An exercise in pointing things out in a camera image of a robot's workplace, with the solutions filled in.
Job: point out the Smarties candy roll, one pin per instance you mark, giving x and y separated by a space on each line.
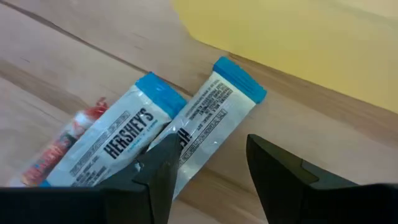
59 146

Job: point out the yellow plastic bin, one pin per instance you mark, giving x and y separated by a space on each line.
295 40

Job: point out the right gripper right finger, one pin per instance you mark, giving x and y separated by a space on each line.
273 180

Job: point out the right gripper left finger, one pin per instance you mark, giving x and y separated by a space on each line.
158 180

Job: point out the blue white Hershey's bar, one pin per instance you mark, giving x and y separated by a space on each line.
214 112
118 137

